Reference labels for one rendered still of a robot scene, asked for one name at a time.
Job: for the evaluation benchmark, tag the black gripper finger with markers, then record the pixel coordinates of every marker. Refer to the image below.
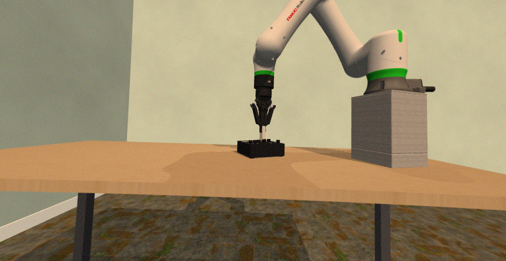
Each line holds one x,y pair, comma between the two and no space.
267,115
259,118

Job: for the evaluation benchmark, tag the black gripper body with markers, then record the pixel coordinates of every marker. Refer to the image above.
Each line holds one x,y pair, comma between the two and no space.
263,94

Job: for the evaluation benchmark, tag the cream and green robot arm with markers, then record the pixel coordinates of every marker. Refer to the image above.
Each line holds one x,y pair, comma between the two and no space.
383,59

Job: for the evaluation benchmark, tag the black lighting desk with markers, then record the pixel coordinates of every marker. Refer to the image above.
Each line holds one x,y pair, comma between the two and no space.
261,148

